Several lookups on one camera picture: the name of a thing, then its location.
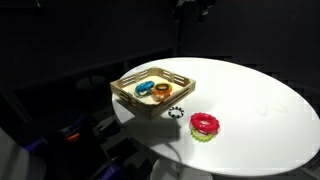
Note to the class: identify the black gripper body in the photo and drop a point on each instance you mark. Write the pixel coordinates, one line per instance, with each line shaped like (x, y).
(195, 5)

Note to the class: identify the white table base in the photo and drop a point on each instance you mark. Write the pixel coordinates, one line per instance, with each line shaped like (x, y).
(178, 171)

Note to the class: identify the grey rounded object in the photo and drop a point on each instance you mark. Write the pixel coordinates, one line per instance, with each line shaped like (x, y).
(15, 163)

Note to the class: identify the wooden slatted tray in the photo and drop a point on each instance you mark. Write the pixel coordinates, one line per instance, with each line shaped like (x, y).
(150, 110)

